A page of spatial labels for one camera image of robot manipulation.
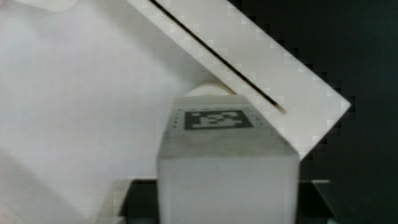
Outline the white table leg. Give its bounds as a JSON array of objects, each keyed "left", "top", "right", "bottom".
[{"left": 155, "top": 84, "right": 298, "bottom": 224}]

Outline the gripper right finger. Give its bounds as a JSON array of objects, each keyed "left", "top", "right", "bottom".
[{"left": 296, "top": 180, "right": 351, "bottom": 224}]

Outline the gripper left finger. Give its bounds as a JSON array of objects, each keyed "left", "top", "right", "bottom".
[{"left": 93, "top": 179, "right": 159, "bottom": 224}]

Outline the white square tabletop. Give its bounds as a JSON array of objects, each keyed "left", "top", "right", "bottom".
[{"left": 0, "top": 0, "right": 349, "bottom": 224}]

